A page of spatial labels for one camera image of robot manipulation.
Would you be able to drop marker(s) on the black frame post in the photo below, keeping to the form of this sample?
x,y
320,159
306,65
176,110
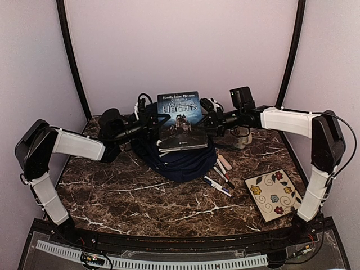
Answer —
x,y
300,12
65,31

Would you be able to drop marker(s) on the left black frame post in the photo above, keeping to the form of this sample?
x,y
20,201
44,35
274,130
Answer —
x,y
65,31

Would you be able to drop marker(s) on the square floral ceramic plate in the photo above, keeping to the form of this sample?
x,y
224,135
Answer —
x,y
274,194

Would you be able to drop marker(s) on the dark Wuthering Heights book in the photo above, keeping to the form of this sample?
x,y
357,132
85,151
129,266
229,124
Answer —
x,y
180,131

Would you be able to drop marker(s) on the purple-capped white marker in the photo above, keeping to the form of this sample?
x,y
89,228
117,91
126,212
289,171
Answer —
x,y
215,184

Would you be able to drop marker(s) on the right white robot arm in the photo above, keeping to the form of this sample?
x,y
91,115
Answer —
x,y
322,129

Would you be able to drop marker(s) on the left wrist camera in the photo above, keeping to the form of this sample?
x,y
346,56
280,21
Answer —
x,y
139,107

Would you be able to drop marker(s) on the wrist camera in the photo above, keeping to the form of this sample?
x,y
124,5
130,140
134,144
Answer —
x,y
211,105
139,107

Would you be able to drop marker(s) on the navy blue student backpack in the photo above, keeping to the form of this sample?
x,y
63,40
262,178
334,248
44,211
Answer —
x,y
178,166

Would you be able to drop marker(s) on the cream floral ceramic mug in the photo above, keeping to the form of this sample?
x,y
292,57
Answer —
x,y
244,137

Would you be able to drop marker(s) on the blue-capped white marker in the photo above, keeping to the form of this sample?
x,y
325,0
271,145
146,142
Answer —
x,y
221,190

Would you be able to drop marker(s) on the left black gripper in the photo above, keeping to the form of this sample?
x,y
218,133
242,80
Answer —
x,y
148,125

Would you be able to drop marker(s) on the red-capped white marker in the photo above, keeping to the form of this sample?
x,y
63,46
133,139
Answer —
x,y
222,169

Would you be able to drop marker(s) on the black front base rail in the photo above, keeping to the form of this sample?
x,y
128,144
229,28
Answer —
x,y
320,248

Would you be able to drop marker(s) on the pink pencil-shaped eraser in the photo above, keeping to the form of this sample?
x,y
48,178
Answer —
x,y
224,162

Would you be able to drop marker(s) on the black-capped white marker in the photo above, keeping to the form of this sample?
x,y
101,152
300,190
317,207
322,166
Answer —
x,y
223,177

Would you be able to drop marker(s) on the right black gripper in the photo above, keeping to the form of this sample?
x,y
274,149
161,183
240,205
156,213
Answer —
x,y
216,121

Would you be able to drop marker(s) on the grey slotted cable duct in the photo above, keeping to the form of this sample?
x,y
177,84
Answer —
x,y
145,260

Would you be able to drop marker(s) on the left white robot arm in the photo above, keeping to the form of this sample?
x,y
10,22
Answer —
x,y
36,149

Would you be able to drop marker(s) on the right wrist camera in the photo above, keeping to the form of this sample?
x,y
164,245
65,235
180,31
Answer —
x,y
211,105

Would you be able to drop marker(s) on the right black frame post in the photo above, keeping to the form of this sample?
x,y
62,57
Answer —
x,y
300,12

